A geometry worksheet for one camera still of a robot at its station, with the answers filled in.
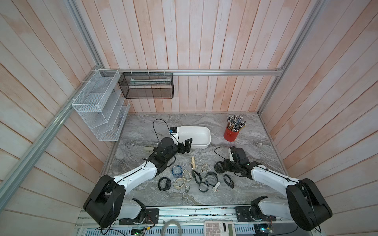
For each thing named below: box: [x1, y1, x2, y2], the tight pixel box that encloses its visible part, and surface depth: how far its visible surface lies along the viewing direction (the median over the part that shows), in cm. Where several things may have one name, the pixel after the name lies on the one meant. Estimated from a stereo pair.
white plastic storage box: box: [177, 125, 212, 149], surface depth 108 cm
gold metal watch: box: [201, 163, 210, 175], surface depth 92 cm
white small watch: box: [211, 181, 221, 192], surface depth 81 cm
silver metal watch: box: [182, 185, 191, 204], surface depth 83 cm
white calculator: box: [203, 220, 237, 236], surface depth 70 cm
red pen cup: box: [223, 127, 240, 142], surface depth 100 cm
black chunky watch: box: [157, 177, 172, 192], surface depth 83 cm
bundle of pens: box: [226, 114, 247, 133], surface depth 94 cm
